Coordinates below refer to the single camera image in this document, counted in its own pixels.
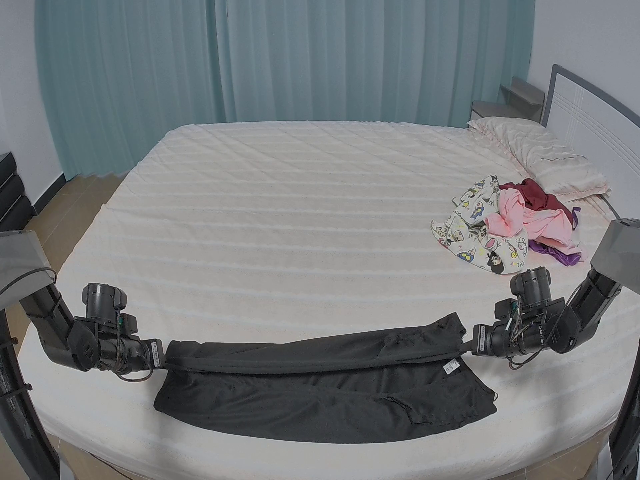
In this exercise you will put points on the blue-green curtain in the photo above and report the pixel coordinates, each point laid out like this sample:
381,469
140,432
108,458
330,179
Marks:
300,43

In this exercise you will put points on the pink garment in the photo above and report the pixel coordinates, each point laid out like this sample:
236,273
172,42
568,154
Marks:
505,215

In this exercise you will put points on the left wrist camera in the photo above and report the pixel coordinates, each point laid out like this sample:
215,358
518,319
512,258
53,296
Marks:
105,303

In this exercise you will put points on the dark red garment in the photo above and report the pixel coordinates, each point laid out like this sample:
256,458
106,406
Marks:
535,193

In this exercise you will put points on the black T-shirt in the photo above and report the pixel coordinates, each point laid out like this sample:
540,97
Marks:
325,408

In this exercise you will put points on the black chest of drawers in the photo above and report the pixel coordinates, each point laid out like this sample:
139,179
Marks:
10,193

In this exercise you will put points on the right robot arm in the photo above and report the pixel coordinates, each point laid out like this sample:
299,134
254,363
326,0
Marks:
590,308

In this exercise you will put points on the bed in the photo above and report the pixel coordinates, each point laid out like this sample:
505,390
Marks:
300,193

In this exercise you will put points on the white printed garment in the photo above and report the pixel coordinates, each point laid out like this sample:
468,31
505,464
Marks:
467,238

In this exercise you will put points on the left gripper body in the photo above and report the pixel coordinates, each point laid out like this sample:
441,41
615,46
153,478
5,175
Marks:
152,354

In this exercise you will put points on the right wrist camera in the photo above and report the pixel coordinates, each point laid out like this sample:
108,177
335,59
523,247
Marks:
530,290

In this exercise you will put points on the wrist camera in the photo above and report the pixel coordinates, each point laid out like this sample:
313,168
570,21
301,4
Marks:
530,290
105,303

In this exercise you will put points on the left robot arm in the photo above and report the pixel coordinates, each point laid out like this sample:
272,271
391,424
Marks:
55,323

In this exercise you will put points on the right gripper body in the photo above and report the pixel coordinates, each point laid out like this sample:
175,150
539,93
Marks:
490,340

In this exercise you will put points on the grey bedside table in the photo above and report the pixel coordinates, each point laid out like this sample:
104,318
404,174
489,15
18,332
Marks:
522,93

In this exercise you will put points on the cream pillow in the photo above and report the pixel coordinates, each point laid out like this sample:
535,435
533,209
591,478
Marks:
545,158

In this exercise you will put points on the purple garment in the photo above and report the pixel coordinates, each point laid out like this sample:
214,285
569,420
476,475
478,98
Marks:
565,258

